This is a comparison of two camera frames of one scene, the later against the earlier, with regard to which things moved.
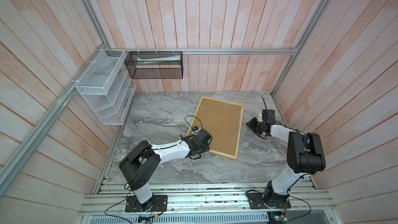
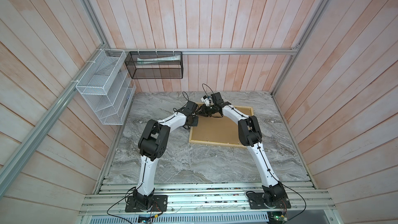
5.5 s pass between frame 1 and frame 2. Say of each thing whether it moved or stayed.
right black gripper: moved
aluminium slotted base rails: stayed
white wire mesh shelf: stayed
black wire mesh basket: stayed
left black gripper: moved
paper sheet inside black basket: stayed
